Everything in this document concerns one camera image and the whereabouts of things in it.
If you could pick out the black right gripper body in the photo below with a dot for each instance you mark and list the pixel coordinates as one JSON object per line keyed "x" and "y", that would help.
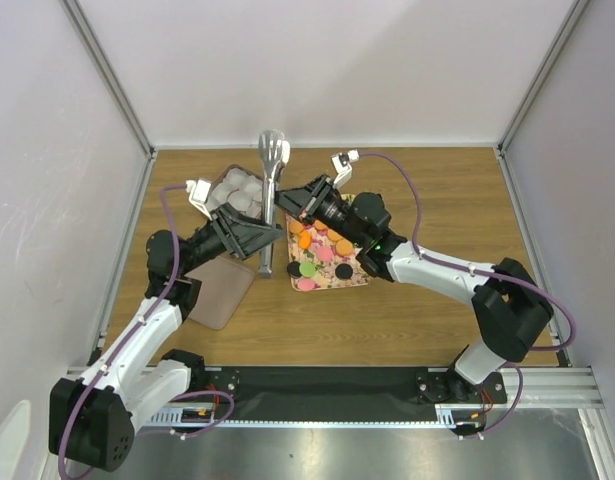
{"x": 327, "y": 210}

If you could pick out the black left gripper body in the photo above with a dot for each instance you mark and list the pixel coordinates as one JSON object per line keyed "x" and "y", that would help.
{"x": 215, "y": 240}

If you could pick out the pink sandwich cookie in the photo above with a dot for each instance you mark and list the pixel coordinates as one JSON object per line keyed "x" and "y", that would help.
{"x": 306, "y": 284}
{"x": 324, "y": 254}

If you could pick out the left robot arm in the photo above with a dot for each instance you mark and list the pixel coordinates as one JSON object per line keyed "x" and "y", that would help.
{"x": 94, "y": 418}

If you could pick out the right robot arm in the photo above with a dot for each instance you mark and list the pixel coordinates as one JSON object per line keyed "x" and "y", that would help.
{"x": 509, "y": 308}

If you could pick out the orange pumpkin cookie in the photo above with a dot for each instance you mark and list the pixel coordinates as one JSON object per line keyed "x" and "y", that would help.
{"x": 296, "y": 227}

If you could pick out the orange squirrel cookie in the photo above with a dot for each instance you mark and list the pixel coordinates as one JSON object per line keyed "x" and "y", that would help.
{"x": 304, "y": 240}

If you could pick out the rose gold tin lid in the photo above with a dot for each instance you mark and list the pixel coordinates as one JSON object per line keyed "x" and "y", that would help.
{"x": 224, "y": 284}

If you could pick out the rose gold cookie tin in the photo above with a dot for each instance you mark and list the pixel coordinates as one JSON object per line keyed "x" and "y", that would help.
{"x": 239, "y": 187}

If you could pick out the floral serving tray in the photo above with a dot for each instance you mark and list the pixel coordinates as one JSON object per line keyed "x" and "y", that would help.
{"x": 324, "y": 278}

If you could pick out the black sandwich cookie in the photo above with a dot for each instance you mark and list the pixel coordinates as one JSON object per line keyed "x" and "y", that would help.
{"x": 344, "y": 271}
{"x": 293, "y": 269}

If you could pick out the green sandwich cookie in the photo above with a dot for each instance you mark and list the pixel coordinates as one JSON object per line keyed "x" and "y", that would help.
{"x": 307, "y": 269}

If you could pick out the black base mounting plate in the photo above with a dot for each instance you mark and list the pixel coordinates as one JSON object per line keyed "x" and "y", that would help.
{"x": 344, "y": 394}

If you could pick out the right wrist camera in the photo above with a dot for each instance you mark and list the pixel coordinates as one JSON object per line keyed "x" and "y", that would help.
{"x": 343, "y": 166}

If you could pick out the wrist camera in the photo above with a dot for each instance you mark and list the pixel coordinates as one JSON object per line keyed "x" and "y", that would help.
{"x": 198, "y": 193}
{"x": 343, "y": 166}

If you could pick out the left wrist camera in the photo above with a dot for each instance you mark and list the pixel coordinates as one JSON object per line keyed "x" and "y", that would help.
{"x": 198, "y": 193}

